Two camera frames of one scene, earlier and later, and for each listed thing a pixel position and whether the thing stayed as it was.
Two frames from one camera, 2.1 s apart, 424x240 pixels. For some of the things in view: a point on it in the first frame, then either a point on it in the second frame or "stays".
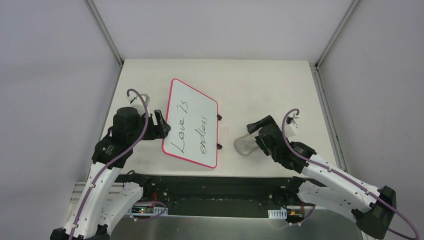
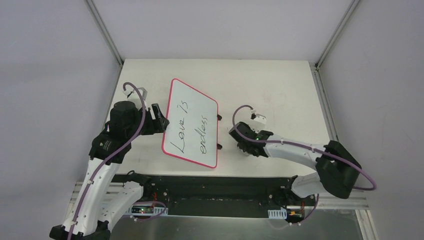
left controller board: (154, 210) stays
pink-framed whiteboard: (193, 118) stays
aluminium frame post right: (337, 33) stays
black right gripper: (262, 131) → (241, 136)
